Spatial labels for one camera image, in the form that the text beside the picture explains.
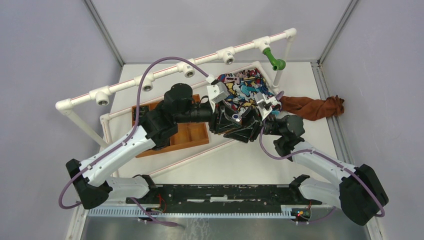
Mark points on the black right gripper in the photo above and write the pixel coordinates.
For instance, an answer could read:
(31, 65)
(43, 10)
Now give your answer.
(250, 119)

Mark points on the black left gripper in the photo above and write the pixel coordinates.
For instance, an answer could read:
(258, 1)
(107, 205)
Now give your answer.
(223, 124)

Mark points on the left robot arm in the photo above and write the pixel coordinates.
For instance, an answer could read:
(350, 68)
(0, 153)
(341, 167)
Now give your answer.
(92, 178)

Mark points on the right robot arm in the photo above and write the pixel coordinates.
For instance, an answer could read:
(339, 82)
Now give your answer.
(356, 190)

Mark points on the green plastic water faucet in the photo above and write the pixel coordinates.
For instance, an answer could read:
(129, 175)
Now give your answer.
(276, 63)

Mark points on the comic print cloth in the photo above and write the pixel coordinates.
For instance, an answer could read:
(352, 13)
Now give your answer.
(243, 86)

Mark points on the wooden compartment tray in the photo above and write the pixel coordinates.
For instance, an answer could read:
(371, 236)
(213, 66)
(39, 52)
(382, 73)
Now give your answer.
(188, 135)

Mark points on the brown cloth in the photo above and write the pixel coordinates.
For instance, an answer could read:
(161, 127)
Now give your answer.
(313, 109)

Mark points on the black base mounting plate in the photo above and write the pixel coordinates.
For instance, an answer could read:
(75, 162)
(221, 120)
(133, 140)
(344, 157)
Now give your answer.
(224, 199)

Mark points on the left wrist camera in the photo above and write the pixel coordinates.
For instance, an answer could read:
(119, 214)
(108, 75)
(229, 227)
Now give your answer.
(216, 90)

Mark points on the white slotted cable duct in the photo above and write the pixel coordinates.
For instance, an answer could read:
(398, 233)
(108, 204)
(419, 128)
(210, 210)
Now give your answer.
(135, 211)

